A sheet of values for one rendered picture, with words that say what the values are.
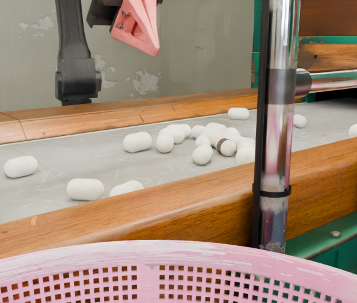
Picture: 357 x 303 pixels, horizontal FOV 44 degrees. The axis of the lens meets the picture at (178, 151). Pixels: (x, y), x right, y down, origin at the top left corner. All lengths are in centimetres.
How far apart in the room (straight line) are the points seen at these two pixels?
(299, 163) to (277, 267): 19
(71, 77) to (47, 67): 170
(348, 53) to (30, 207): 64
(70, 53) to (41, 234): 69
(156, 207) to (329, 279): 12
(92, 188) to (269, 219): 14
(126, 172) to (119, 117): 24
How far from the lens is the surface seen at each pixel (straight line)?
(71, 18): 94
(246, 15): 229
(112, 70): 276
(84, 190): 36
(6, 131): 60
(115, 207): 29
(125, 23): 62
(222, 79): 242
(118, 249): 22
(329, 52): 88
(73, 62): 91
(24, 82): 257
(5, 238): 26
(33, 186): 42
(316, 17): 97
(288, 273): 22
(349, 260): 40
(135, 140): 51
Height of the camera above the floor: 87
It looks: 14 degrees down
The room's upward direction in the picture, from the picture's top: straight up
